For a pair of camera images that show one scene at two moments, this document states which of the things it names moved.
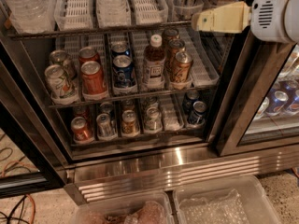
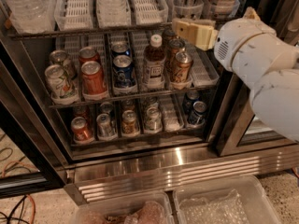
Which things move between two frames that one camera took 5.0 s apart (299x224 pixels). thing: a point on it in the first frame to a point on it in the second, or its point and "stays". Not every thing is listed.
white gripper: [268, 19] to [238, 41]
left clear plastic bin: [148, 208] stays
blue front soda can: [123, 73] stays
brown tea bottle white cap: [154, 63] stays
